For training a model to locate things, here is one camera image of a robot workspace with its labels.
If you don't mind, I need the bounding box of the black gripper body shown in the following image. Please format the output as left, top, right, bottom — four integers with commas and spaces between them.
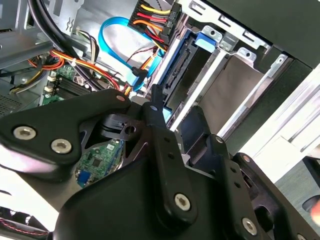
53, 157, 253, 240

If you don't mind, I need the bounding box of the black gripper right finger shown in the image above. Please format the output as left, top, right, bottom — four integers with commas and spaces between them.
179, 106, 301, 240

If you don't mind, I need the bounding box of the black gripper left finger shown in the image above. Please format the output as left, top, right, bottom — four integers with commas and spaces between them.
0, 83, 199, 227

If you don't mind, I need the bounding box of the blue data wire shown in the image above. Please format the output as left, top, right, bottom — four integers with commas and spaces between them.
97, 16, 166, 92

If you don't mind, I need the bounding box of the hard disk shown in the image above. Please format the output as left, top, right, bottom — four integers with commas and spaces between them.
147, 31, 218, 126

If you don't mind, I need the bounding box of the power wire black connector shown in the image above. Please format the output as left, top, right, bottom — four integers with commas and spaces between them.
126, 0, 182, 52

